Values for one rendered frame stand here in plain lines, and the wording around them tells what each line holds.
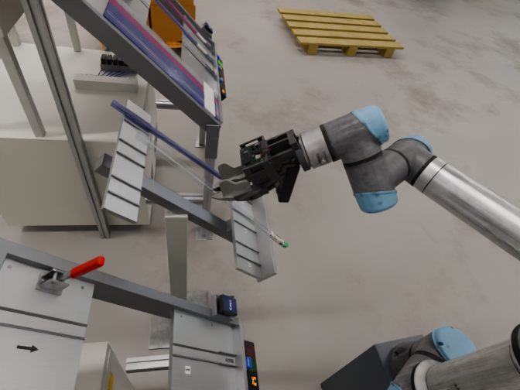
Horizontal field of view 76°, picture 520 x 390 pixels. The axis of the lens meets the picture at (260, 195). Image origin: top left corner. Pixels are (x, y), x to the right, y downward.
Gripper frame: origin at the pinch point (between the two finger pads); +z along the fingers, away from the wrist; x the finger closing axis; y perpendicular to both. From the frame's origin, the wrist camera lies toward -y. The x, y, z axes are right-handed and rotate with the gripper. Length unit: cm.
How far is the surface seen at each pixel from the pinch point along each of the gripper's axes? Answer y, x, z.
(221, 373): -21.8, 29.3, 12.8
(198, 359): -14.5, 27.5, 14.1
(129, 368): -44, 16, 58
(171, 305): -6.2, 18.4, 15.3
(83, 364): -16, 22, 47
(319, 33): -144, -301, -56
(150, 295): -0.7, 17.9, 16.2
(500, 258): -185, -36, -98
